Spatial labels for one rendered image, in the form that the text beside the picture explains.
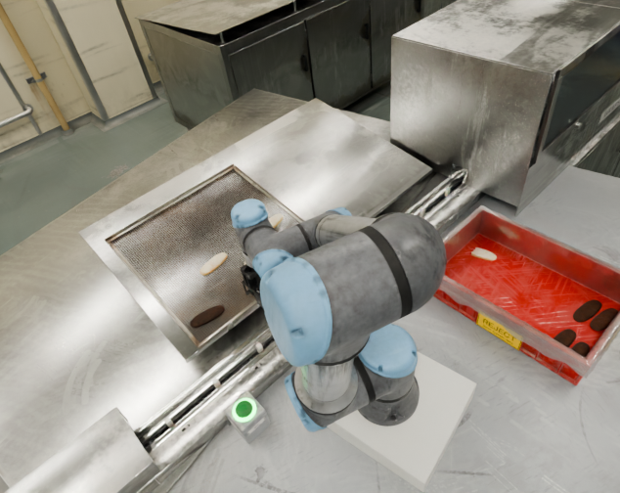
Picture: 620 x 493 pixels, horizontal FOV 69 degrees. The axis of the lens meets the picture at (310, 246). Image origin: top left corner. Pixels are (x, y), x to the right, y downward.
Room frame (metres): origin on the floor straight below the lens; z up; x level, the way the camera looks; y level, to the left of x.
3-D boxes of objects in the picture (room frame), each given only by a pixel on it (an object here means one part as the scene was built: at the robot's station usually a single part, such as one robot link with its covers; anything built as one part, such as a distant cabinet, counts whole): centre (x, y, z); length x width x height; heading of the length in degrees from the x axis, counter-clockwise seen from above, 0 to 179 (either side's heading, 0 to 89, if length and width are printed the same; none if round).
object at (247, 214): (0.73, 0.11, 1.24); 0.09 x 0.08 x 0.11; 18
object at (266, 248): (0.65, 0.07, 1.23); 0.11 x 0.11 x 0.08; 18
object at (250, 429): (0.50, 0.21, 0.84); 0.08 x 0.08 x 0.11; 36
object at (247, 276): (0.73, 0.12, 1.08); 0.09 x 0.08 x 0.12; 126
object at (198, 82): (3.61, -0.16, 0.51); 1.93 x 1.05 x 1.02; 126
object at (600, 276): (0.74, -0.55, 0.87); 0.49 x 0.34 x 0.10; 36
